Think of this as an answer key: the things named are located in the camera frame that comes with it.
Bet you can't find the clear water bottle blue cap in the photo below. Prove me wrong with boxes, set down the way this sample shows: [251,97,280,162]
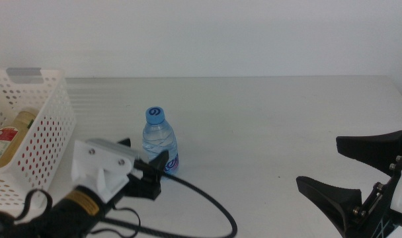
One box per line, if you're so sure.
[141,106,179,175]

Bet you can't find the yellow juice bottle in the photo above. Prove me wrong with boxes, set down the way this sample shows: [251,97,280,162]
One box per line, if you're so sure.
[0,108,40,169]

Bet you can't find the white perforated plastic basket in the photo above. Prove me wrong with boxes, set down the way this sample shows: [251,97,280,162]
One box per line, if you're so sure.
[0,67,77,214]

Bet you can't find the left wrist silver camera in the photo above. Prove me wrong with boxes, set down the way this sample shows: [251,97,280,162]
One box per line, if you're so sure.
[85,138,149,163]

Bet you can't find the thin black cable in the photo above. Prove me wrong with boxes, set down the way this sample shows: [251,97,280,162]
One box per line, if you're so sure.
[14,188,53,222]
[88,206,142,238]

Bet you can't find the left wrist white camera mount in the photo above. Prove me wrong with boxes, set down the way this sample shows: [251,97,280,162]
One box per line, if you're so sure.
[71,138,136,203]

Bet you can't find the thick black braided cable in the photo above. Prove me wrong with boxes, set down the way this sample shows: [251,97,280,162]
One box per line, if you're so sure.
[101,160,238,238]

